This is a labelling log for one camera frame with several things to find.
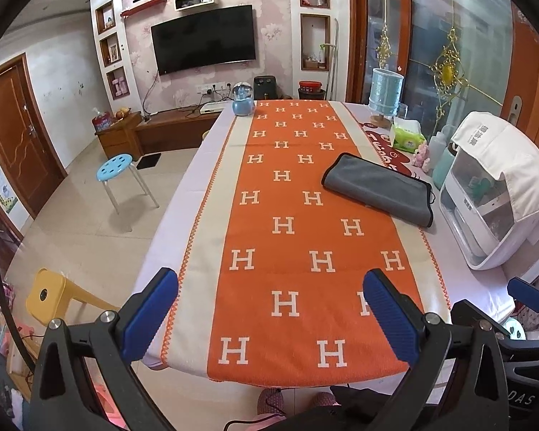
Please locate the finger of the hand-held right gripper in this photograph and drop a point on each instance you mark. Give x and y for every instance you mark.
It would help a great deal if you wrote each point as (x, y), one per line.
(528, 292)
(467, 313)

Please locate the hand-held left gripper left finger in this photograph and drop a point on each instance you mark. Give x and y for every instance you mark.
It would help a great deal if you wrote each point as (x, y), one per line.
(152, 309)

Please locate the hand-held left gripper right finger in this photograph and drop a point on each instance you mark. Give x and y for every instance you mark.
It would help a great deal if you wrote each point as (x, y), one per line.
(391, 318)

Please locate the grey towel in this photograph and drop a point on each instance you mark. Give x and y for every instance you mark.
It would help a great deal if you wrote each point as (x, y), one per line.
(377, 187)

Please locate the white countertop sterilizer cabinet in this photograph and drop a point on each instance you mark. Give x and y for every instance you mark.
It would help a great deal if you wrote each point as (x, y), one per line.
(480, 215)

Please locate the yellow plastic stool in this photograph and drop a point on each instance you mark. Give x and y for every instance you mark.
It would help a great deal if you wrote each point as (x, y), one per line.
(56, 296)

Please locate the pink slipper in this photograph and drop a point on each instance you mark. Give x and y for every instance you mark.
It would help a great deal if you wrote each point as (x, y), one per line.
(322, 400)
(273, 402)

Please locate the orange letter-print blanket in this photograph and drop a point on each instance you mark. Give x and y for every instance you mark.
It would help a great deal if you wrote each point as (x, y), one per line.
(292, 251)

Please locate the white cloth cover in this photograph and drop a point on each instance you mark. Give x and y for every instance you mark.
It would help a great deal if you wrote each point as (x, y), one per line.
(507, 157)

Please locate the light purple tablecloth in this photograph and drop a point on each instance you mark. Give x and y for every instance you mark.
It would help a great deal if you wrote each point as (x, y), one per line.
(197, 179)

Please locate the blue plastic stool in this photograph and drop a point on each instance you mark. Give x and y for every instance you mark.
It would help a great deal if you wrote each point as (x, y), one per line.
(119, 168)

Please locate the black floor mat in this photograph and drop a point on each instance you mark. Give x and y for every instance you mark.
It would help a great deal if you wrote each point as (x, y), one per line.
(148, 160)

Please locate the pink toy figure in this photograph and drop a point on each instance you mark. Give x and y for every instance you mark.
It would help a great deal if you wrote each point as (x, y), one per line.
(422, 155)

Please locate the white plastic bottle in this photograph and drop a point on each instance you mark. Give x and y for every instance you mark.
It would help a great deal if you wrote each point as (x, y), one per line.
(438, 146)

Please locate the red printed table mat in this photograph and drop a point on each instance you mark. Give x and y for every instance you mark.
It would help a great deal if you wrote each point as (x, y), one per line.
(382, 146)

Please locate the wooden side cabinet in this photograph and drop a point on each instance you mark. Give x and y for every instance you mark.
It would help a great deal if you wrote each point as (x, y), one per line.
(116, 137)

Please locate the green tissue pack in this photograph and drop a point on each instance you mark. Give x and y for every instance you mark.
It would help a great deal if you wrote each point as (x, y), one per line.
(406, 137)

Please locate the wooden television bench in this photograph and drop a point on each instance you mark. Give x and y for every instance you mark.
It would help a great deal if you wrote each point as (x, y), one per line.
(175, 128)

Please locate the red tissue box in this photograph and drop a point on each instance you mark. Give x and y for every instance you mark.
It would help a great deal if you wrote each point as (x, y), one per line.
(102, 122)

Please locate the fruit bowl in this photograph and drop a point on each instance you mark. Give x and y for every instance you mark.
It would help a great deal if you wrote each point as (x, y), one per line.
(122, 113)

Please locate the clear drinking glass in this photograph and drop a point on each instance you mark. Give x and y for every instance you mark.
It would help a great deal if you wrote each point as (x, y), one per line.
(402, 113)

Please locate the white set-top box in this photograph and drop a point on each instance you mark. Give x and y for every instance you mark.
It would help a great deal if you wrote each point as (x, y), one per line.
(213, 107)

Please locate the wooden door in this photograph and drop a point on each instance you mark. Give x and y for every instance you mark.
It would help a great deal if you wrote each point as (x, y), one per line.
(15, 134)

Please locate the blue water jug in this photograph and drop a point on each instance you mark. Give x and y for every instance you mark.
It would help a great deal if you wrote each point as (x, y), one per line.
(385, 92)

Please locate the blue snow globe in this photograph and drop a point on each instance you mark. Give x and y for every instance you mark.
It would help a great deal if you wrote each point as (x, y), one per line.
(243, 98)

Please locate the red and black pot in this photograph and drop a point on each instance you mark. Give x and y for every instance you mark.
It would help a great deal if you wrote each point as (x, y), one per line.
(312, 90)

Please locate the black air fryer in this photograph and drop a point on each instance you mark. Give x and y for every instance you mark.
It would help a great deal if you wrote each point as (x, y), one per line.
(265, 87)

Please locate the glass sliding door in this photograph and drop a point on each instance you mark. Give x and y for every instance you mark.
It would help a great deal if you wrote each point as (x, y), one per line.
(431, 31)

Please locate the black wall television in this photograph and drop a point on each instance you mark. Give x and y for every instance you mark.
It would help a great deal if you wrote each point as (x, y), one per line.
(204, 40)

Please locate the red wall shelf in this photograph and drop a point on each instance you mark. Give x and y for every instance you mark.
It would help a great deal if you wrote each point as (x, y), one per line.
(143, 6)

